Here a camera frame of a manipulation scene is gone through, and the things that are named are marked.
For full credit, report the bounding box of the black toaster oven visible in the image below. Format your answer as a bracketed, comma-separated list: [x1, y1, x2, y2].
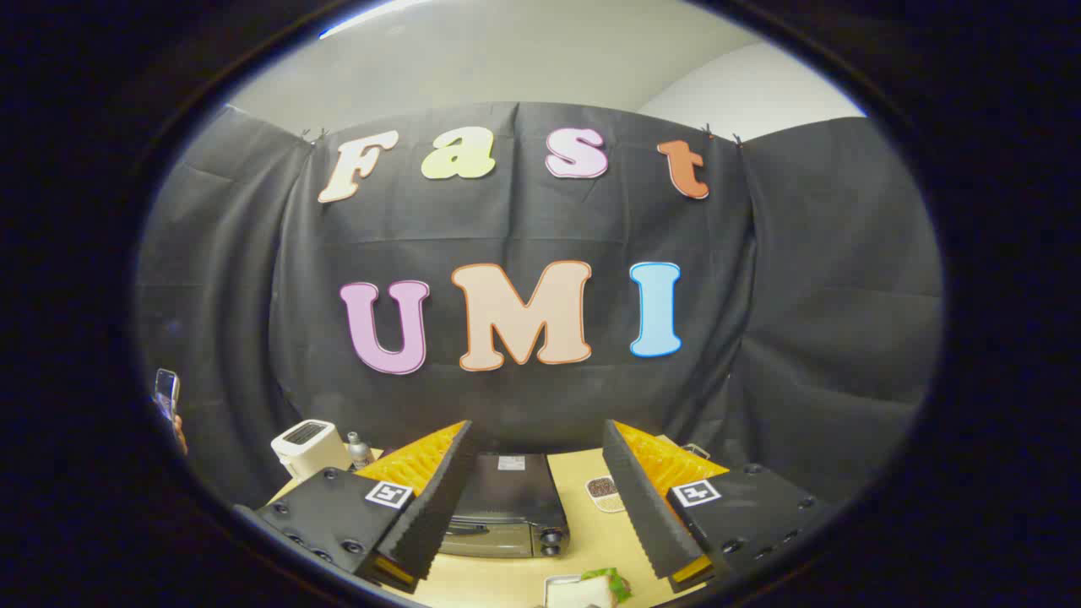
[437, 452, 571, 560]

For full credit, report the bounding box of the white pop-up toaster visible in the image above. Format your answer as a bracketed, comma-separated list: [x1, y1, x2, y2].
[270, 419, 351, 482]

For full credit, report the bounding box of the white divided seed dish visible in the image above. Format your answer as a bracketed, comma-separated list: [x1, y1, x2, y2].
[585, 475, 627, 514]

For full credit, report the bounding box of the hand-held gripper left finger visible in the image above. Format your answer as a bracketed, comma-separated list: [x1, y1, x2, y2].
[232, 420, 480, 594]

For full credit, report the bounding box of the white plastic tray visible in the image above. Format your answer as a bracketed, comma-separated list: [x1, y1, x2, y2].
[543, 573, 592, 608]

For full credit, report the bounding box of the smartphone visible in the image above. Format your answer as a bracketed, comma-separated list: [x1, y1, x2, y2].
[154, 368, 181, 421]

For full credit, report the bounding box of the lettuce sandwich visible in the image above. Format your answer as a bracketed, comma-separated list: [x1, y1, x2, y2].
[547, 567, 633, 608]

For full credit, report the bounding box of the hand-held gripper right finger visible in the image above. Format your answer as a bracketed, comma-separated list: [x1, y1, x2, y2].
[601, 419, 833, 594]

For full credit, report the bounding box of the black backdrop cloth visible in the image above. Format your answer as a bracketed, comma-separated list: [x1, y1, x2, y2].
[135, 101, 944, 516]

